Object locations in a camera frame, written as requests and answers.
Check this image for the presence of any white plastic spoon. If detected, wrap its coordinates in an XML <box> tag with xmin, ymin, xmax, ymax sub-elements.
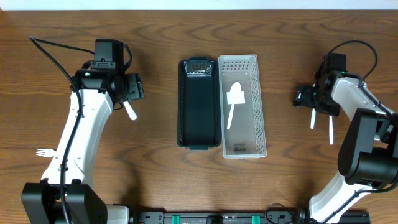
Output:
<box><xmin>310</xmin><ymin>108</ymin><xmax>317</xmax><ymax>129</ymax></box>
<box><xmin>227</xmin><ymin>82</ymin><xmax>245</xmax><ymax>130</ymax></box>
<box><xmin>123</xmin><ymin>101</ymin><xmax>137</xmax><ymax>121</ymax></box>
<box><xmin>328</xmin><ymin>115</ymin><xmax>334</xmax><ymax>145</ymax></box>

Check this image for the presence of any clear white plastic basket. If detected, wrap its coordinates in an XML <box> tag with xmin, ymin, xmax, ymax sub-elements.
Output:
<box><xmin>218</xmin><ymin>54</ymin><xmax>267</xmax><ymax>159</ymax></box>

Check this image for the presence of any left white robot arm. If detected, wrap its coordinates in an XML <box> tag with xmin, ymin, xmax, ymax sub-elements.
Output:
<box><xmin>21</xmin><ymin>69</ymin><xmax>144</xmax><ymax>223</ymax></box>

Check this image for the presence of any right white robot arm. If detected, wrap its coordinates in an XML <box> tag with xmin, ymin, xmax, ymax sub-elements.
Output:
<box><xmin>293</xmin><ymin>70</ymin><xmax>397</xmax><ymax>223</ymax></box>

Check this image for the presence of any dark green plastic basket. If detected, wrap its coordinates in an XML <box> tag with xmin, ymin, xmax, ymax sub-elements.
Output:
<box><xmin>177</xmin><ymin>57</ymin><xmax>221</xmax><ymax>151</ymax></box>

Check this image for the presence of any white plastic fork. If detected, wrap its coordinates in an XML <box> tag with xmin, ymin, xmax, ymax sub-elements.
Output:
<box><xmin>35</xmin><ymin>149</ymin><xmax>56</xmax><ymax>158</ymax></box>

